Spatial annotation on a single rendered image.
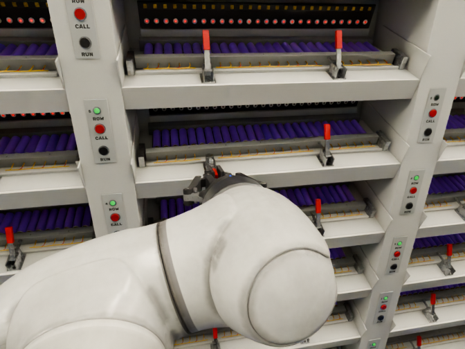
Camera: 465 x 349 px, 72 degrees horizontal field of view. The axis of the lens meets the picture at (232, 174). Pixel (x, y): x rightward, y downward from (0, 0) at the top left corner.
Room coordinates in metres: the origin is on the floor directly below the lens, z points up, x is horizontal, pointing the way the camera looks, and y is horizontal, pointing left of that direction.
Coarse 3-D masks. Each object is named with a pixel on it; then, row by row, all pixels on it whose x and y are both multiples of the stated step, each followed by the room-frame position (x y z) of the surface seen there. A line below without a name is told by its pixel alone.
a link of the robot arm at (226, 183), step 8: (240, 176) 0.36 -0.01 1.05; (216, 184) 0.35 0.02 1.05; (224, 184) 0.34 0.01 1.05; (232, 184) 0.32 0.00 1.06; (240, 184) 0.32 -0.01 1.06; (248, 184) 0.32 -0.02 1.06; (256, 184) 0.33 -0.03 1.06; (208, 192) 0.35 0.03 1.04; (216, 192) 0.33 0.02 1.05; (208, 200) 0.32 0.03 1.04
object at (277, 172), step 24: (168, 120) 0.78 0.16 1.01; (360, 120) 0.87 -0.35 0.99; (384, 120) 0.79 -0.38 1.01; (144, 144) 0.68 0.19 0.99; (384, 144) 0.74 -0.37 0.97; (144, 168) 0.64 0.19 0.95; (168, 168) 0.64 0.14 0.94; (192, 168) 0.65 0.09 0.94; (240, 168) 0.65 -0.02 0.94; (264, 168) 0.66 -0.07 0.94; (288, 168) 0.66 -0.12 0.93; (312, 168) 0.67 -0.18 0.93; (336, 168) 0.67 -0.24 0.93; (360, 168) 0.68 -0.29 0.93; (384, 168) 0.70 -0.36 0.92; (144, 192) 0.60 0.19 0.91; (168, 192) 0.61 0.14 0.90
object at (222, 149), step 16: (208, 144) 0.70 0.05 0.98; (224, 144) 0.70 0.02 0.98; (240, 144) 0.70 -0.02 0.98; (256, 144) 0.70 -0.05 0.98; (272, 144) 0.71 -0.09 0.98; (288, 144) 0.72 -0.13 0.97; (304, 144) 0.73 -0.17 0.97; (336, 144) 0.75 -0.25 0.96; (352, 144) 0.76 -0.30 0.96; (192, 160) 0.66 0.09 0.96
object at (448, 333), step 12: (396, 336) 0.82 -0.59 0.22; (408, 336) 0.82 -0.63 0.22; (420, 336) 0.78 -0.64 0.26; (432, 336) 0.83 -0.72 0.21; (444, 336) 0.84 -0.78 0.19; (456, 336) 0.84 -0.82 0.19; (396, 348) 0.79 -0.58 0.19; (408, 348) 0.79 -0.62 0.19; (420, 348) 0.77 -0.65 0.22; (432, 348) 0.80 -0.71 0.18; (444, 348) 0.80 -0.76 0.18; (456, 348) 0.80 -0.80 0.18
